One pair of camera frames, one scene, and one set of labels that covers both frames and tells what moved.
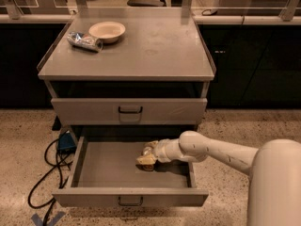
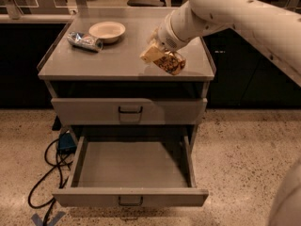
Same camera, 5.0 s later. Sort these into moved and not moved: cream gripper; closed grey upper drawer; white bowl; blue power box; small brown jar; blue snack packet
Moved: small brown jar; cream gripper
Not moved: blue snack packet; white bowl; blue power box; closed grey upper drawer
